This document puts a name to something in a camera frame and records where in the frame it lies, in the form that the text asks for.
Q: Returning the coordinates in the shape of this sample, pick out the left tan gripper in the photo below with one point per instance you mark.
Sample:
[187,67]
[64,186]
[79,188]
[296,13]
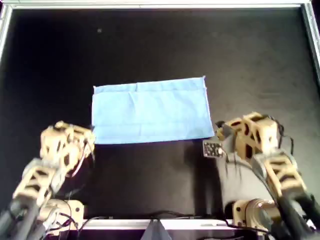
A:
[65,145]

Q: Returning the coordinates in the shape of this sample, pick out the right tan gripper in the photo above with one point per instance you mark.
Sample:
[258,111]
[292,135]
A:
[255,135]

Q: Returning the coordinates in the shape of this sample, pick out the blue microfibre cloth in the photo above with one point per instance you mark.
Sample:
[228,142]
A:
[150,112]

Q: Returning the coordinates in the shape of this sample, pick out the grey triangular stand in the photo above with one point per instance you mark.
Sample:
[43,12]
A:
[156,232]

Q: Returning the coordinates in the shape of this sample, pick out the left tan grey robot arm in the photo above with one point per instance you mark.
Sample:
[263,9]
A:
[32,182]

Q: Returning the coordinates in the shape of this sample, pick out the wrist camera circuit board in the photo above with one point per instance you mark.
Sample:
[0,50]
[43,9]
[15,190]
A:
[212,148]

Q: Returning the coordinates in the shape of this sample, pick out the aluminium table frame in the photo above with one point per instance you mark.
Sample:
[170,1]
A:
[150,6]

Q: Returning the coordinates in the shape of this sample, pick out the right tan grey robot arm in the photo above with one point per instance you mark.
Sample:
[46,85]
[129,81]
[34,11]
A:
[282,172]

